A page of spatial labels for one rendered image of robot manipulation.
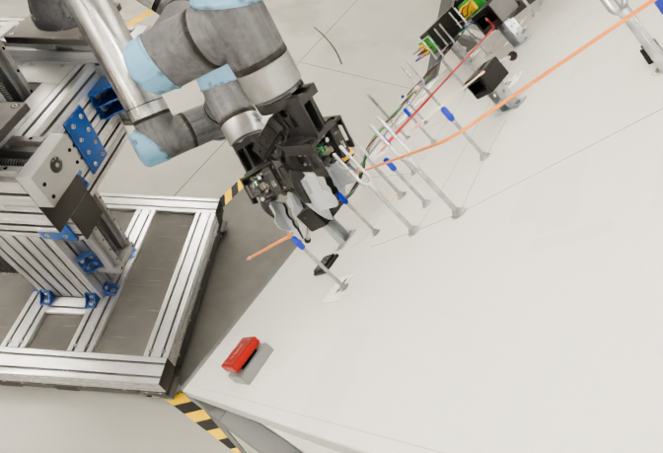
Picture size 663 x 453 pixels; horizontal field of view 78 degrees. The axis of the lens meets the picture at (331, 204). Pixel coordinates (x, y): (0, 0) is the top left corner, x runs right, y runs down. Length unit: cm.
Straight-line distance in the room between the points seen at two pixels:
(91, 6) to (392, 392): 78
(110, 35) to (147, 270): 120
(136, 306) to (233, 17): 145
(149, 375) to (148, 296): 33
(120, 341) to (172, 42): 137
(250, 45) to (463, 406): 42
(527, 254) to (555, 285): 5
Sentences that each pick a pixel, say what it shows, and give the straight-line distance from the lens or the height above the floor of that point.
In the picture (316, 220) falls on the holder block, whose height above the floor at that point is 115.
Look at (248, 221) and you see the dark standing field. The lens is 219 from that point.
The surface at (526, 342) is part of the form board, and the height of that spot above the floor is 143.
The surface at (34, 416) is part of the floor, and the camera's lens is 205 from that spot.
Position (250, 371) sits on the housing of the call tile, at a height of 112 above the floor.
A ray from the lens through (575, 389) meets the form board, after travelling 26.
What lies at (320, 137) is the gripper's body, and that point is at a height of 134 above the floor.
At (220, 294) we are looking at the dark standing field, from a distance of 197.
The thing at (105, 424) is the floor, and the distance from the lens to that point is 191.
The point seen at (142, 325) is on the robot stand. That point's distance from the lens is 176.
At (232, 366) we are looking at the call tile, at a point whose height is 114.
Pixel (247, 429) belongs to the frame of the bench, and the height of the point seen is 80.
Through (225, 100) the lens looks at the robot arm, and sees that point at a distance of 79.
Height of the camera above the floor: 168
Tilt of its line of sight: 49 degrees down
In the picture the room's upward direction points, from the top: straight up
